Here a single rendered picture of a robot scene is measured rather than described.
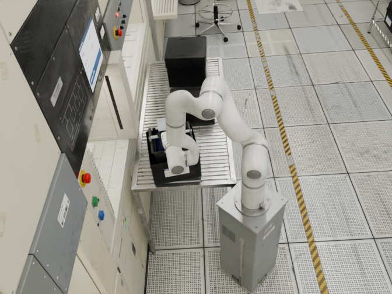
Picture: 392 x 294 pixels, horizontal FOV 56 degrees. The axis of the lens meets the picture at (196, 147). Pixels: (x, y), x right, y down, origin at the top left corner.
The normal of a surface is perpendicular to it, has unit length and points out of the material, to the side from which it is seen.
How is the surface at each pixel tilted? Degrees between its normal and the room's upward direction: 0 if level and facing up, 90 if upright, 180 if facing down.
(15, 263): 90
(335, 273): 0
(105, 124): 90
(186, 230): 0
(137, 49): 0
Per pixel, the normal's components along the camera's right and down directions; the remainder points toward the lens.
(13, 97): 1.00, -0.06
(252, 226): -0.07, -0.69
